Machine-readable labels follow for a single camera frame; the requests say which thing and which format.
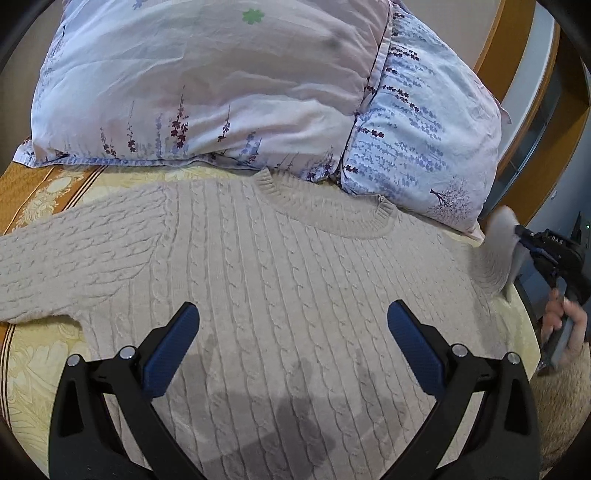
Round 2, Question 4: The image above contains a beige cable knit sweater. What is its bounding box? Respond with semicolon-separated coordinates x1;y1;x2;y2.
0;168;530;480

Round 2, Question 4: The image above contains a person's right hand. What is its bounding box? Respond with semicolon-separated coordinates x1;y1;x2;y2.
540;289;588;368

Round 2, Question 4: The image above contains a yellow patterned bedspread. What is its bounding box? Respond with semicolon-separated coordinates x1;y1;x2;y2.
0;161;541;478

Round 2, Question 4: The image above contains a right floral pillow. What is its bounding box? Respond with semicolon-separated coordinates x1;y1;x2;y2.
339;1;507;234

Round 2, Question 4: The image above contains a floral pillow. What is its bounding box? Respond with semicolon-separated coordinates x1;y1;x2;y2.
14;0;393;181
339;1;507;234

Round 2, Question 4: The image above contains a left floral pillow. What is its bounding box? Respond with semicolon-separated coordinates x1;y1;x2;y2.
14;0;393;181

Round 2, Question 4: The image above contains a wooden window frame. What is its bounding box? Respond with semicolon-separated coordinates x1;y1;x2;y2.
476;1;590;224

